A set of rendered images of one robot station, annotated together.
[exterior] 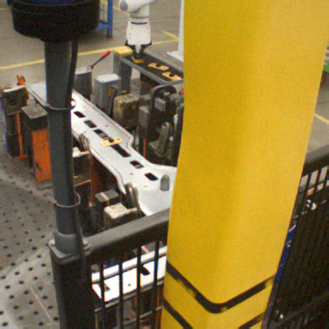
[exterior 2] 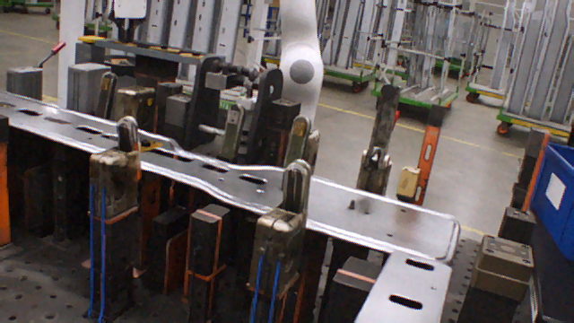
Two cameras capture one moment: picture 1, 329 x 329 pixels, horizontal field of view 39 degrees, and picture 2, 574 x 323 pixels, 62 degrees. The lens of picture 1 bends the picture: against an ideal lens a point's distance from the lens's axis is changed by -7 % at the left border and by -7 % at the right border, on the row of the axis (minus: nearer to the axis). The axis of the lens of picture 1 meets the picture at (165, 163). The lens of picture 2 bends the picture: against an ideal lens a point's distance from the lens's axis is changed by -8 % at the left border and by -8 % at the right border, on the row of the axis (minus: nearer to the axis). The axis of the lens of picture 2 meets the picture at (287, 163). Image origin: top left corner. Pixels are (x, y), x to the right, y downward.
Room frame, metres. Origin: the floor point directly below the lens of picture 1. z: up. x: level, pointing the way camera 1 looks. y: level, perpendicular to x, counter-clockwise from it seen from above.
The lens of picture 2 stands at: (0.54, 0.51, 1.36)
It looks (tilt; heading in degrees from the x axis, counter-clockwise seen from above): 18 degrees down; 327
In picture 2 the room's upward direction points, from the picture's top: 9 degrees clockwise
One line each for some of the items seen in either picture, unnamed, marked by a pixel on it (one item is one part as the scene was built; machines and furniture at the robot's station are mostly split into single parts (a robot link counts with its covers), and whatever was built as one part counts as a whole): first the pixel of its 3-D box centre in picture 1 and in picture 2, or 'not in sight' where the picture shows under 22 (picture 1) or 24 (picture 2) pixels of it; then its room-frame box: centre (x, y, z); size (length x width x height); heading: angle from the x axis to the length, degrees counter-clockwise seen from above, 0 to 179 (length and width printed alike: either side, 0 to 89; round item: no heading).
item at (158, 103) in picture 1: (172, 152); (228, 161); (1.62, -0.02, 0.94); 0.18 x 0.13 x 0.49; 37
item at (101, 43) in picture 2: (154, 67); (158, 50); (1.96, 0.07, 1.16); 0.37 x 0.14 x 0.02; 37
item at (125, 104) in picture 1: (124, 140); (131, 160); (1.80, 0.17, 0.89); 0.13 x 0.11 x 0.38; 127
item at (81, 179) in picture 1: (78, 193); (112, 236); (1.43, 0.30, 0.87); 0.12 x 0.09 x 0.35; 127
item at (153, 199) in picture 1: (106, 141); (136, 147); (1.59, 0.22, 1.00); 1.38 x 0.22 x 0.02; 37
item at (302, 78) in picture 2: not in sight; (298, 87); (1.75, -0.28, 1.11); 0.19 x 0.12 x 0.24; 149
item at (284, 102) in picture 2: not in sight; (273, 186); (1.53, -0.11, 0.91); 0.07 x 0.05 x 0.42; 127
